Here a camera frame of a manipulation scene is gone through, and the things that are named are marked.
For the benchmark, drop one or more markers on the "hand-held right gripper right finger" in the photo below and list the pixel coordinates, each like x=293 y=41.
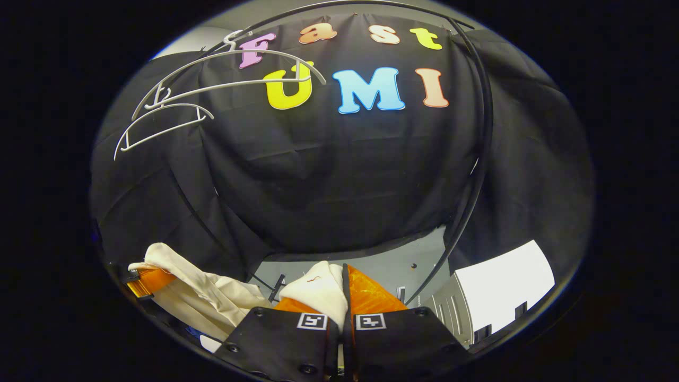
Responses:
x=403 y=339

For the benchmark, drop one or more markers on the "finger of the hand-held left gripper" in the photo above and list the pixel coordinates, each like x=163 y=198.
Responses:
x=151 y=281

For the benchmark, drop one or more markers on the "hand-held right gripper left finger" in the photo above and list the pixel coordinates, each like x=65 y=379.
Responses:
x=281 y=345

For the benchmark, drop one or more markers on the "cream button-up shirt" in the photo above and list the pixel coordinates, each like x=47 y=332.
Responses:
x=212 y=302

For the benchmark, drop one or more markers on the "white plastic clothes hanger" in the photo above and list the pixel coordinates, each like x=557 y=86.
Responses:
x=159 y=135
x=238 y=83

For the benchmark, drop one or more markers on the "black metal clothes rack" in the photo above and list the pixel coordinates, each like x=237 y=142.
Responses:
x=485 y=132

